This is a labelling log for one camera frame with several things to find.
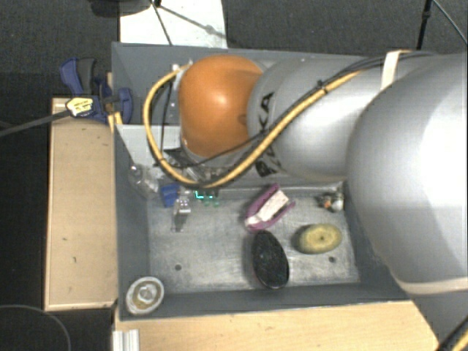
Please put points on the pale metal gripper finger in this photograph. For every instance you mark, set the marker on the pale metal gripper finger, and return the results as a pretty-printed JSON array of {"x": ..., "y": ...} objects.
[{"x": 182, "y": 207}]

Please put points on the blue block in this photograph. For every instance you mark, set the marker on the blue block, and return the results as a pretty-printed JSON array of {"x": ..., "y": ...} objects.
[{"x": 169, "y": 195}]

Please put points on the clear glass thing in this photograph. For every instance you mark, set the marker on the clear glass thing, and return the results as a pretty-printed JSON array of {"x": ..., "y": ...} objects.
[{"x": 143, "y": 180}]

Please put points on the grey metal bin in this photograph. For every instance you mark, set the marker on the grey metal bin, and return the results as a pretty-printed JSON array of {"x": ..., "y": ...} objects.
[{"x": 212, "y": 247}]

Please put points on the purple and white case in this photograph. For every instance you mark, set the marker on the purple and white case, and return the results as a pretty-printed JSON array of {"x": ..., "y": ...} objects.
[{"x": 268, "y": 207}]

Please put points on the pale wood flat board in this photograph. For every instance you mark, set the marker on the pale wood flat board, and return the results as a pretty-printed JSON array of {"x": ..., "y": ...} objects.
[{"x": 82, "y": 214}]

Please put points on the black oval brush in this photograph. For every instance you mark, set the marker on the black oval brush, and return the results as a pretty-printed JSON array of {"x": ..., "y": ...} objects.
[{"x": 270, "y": 260}]

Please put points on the yellow-green round sponge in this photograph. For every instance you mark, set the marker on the yellow-green round sponge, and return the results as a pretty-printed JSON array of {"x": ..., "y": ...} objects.
[{"x": 317, "y": 238}]

